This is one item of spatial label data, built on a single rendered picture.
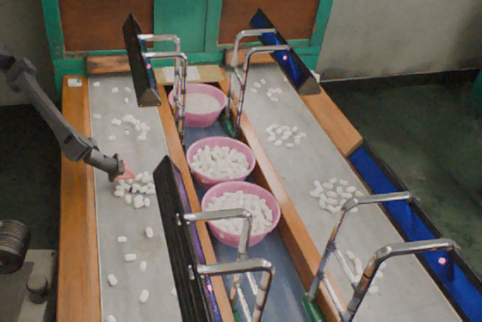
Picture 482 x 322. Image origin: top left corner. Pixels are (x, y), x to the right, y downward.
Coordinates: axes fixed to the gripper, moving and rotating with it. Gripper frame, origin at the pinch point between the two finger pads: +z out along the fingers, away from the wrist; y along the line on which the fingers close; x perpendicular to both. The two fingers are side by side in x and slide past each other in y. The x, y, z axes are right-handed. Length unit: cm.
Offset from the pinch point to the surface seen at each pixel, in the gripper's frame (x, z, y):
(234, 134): -25, 39, 24
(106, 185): 8.0, -6.6, -0.8
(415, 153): -58, 203, 81
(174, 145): -11.1, 14.8, 16.0
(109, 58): -5, -6, 77
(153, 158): -3.7, 9.1, 12.1
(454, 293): -60, 27, -82
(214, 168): -17.7, 26.7, 2.4
